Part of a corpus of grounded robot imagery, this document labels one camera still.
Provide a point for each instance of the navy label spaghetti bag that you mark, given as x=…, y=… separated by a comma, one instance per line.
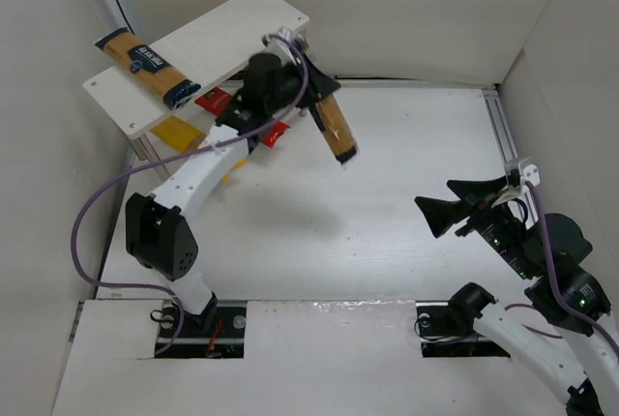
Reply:
x=172, y=88

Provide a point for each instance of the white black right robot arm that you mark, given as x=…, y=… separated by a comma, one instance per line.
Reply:
x=548, y=254

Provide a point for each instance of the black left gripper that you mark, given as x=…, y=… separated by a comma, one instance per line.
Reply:
x=309, y=92

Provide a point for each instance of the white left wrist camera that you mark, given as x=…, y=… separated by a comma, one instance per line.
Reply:
x=288, y=45

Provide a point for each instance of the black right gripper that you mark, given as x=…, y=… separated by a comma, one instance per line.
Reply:
x=473, y=209

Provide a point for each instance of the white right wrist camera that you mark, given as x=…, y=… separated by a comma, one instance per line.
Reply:
x=520, y=173

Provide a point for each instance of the red spaghetti bag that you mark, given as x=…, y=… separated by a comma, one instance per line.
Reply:
x=228, y=110

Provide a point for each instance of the aluminium frame rail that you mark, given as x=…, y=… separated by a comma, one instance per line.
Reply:
x=501, y=130

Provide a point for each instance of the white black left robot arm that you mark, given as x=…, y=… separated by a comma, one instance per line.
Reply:
x=158, y=225

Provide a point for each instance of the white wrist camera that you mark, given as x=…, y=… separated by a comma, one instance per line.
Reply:
x=520, y=173
x=288, y=45

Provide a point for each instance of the white two-tier shelf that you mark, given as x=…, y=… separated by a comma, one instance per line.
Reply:
x=208, y=50

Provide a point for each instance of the yellow spaghetti bag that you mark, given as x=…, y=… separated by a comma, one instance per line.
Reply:
x=184, y=138

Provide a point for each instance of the clear navy-end spaghetti bag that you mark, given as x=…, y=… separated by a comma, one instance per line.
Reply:
x=331, y=122

